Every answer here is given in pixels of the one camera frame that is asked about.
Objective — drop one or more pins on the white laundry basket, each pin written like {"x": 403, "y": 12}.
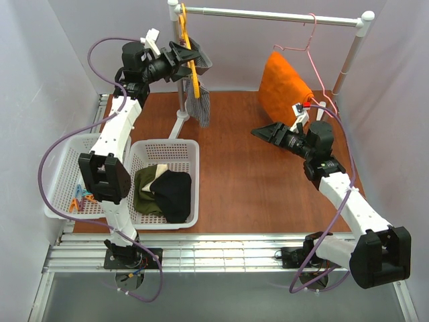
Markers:
{"x": 180, "y": 156}

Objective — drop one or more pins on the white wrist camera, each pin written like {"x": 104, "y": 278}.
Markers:
{"x": 302, "y": 117}
{"x": 152, "y": 40}

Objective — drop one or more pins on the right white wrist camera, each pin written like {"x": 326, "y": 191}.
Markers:
{"x": 302, "y": 117}

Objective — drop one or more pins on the silver clothes rack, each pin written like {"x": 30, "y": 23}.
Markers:
{"x": 362, "y": 25}

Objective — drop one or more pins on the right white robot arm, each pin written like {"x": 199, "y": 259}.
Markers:
{"x": 381, "y": 253}

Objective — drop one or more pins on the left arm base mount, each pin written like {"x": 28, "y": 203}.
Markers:
{"x": 111, "y": 263}

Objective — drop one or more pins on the black garment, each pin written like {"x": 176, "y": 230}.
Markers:
{"x": 172, "y": 192}

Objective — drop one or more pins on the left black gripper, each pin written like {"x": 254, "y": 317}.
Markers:
{"x": 171, "y": 64}

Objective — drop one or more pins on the grey striped underwear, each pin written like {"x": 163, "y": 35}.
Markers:
{"x": 198, "y": 108}

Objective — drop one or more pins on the cream garment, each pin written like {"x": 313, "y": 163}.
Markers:
{"x": 160, "y": 169}

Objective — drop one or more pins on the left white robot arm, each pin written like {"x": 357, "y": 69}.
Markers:
{"x": 102, "y": 169}

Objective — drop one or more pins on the blue clothespin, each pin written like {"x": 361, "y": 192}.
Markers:
{"x": 81, "y": 192}

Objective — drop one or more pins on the aluminium rail frame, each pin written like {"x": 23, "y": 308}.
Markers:
{"x": 227, "y": 267}

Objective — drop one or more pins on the yellow plastic hanger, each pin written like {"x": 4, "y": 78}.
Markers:
{"x": 185, "y": 37}

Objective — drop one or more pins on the orange clothespin front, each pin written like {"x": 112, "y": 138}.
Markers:
{"x": 76, "y": 205}

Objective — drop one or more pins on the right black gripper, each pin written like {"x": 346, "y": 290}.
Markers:
{"x": 279, "y": 133}

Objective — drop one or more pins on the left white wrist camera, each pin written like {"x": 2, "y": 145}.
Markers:
{"x": 152, "y": 40}

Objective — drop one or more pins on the white clothespin basket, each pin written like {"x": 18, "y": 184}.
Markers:
{"x": 68, "y": 176}

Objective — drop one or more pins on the olive green garment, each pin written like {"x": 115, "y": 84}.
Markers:
{"x": 144, "y": 201}

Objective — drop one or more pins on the orange towel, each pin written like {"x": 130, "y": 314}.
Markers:
{"x": 281, "y": 87}

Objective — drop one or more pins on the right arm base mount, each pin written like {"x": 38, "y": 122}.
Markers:
{"x": 290, "y": 257}

